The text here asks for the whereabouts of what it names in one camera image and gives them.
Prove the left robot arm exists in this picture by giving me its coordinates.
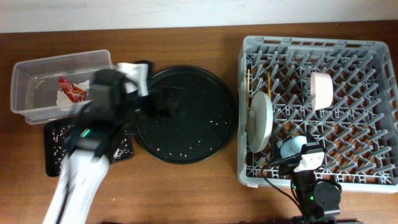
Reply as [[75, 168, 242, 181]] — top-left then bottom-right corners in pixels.
[[44, 62, 182, 223]]

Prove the light blue cup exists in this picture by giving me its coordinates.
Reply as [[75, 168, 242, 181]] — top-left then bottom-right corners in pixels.
[[280, 136, 307, 158]]

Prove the round black tray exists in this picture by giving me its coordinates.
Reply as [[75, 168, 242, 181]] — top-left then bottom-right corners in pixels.
[[134, 66, 238, 164]]

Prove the white napkin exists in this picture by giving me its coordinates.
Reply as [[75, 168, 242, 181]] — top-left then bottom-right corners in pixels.
[[56, 80, 90, 111]]

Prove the wooden chopstick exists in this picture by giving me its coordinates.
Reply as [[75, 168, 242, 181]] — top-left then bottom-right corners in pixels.
[[246, 69, 250, 110], [267, 72, 272, 99]]

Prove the white plate with food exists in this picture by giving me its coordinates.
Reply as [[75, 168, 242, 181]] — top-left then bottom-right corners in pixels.
[[248, 91, 273, 153]]

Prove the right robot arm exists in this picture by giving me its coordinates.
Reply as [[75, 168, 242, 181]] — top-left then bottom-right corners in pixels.
[[263, 133, 343, 223]]

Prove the black rectangular tray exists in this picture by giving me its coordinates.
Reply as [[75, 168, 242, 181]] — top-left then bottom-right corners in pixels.
[[44, 118, 134, 177]]

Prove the clear plastic bin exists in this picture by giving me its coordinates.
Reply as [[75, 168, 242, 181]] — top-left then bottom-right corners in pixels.
[[11, 50, 115, 124]]

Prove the grey dishwasher rack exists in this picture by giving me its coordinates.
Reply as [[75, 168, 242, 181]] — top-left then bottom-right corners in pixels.
[[237, 35, 397, 194]]

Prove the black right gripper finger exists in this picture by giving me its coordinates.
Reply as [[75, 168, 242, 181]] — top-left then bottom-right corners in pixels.
[[269, 138, 284, 170], [305, 132, 324, 149]]

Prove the red snack wrapper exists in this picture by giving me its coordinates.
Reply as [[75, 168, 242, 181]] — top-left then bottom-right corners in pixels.
[[58, 77, 88, 103]]

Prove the pink bowl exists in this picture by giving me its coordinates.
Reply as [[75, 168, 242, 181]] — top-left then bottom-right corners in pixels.
[[310, 72, 333, 111]]

